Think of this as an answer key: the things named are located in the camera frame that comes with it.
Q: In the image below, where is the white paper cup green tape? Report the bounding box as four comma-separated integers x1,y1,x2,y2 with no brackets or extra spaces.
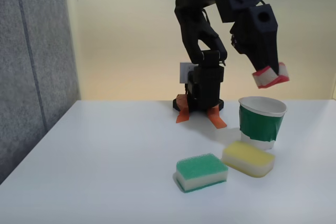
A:
238,96,288,151

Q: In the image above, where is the red sponge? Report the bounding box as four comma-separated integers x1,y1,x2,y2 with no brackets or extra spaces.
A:
251,61,290,90

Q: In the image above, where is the orange tape strip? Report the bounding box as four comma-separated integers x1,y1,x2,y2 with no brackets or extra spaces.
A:
207,105,227,130
175,94,190,124

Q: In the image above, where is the grey partition panel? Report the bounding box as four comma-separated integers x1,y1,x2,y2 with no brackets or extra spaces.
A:
0,0,81,185

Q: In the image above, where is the green sponge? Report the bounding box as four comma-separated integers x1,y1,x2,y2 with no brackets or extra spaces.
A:
175,153,229,194

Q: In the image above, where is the yellow sponge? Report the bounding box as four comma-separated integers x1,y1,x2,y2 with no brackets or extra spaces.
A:
222,141,276,178

